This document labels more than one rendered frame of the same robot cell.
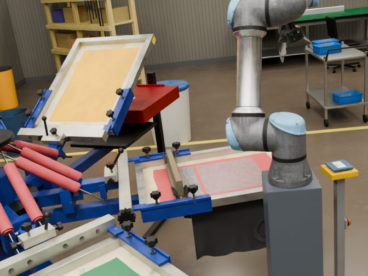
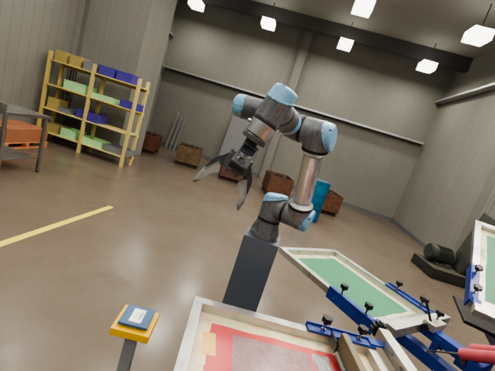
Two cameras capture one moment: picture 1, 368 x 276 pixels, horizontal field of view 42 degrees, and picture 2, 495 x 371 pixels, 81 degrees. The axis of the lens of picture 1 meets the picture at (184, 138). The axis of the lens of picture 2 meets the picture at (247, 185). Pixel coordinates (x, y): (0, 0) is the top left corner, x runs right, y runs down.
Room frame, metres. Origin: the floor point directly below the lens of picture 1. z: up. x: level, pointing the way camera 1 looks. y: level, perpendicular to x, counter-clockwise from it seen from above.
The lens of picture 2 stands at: (2.95, -0.46, 1.70)
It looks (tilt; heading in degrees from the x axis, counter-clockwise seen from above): 11 degrees down; 182
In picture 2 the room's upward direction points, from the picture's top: 18 degrees clockwise
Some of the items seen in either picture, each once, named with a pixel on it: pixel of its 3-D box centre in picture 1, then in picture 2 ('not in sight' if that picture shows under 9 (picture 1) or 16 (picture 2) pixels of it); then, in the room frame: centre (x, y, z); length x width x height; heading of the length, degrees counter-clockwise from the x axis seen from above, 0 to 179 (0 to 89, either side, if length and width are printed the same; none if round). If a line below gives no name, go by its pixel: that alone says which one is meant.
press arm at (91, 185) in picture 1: (100, 184); not in sight; (2.06, 0.42, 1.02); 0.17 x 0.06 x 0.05; 96
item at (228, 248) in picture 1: (241, 226); not in sight; (1.94, -0.22, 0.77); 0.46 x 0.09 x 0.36; 96
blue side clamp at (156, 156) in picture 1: (163, 160); not in sight; (2.37, 0.13, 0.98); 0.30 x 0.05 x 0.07; 96
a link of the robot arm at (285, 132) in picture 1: (286, 133); (274, 206); (1.50, -0.34, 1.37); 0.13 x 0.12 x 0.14; 67
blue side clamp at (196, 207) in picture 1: (176, 207); (339, 339); (1.82, 0.07, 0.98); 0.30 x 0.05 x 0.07; 96
